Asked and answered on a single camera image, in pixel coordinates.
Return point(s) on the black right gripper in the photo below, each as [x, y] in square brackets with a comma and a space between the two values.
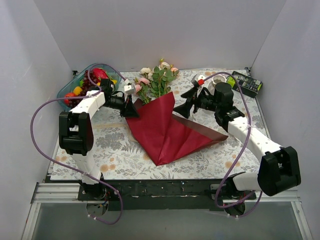
[195, 100]

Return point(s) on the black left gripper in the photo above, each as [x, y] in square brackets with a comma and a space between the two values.
[126, 105]

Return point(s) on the dark red wrapping paper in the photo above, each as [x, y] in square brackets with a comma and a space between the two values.
[166, 137]

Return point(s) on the cream printed ribbon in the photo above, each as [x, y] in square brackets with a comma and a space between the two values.
[116, 125]

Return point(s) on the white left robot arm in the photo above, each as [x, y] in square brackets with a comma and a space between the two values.
[76, 135]

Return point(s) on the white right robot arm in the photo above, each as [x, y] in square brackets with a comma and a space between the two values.
[279, 166]

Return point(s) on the white ribbed ceramic vase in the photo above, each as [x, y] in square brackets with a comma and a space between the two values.
[210, 85]

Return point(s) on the floral patterned table mat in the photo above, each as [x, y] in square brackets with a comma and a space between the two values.
[118, 158]

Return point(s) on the yellow lemon right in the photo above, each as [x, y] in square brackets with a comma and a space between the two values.
[114, 81]

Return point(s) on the artificial pink flower bouquet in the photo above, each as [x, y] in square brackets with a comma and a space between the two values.
[155, 82]

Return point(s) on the red dragon fruit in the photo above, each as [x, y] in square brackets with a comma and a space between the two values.
[99, 74]

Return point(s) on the small orange fruit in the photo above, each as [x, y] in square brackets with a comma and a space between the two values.
[77, 90]

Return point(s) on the purple grape bunch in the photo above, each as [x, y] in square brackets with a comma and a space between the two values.
[85, 84]

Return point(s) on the teal plastic fruit tray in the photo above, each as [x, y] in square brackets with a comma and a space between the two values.
[75, 82]

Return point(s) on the red apple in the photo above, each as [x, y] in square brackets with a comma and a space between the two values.
[67, 96]

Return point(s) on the black green product box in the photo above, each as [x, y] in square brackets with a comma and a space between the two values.
[249, 86]

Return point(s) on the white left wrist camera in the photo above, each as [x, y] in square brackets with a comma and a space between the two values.
[129, 89]

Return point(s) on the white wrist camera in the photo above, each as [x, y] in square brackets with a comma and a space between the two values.
[129, 89]
[198, 83]

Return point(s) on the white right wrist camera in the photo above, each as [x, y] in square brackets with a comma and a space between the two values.
[198, 83]

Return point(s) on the aluminium frame rail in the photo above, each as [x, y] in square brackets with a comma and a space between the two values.
[48, 205]

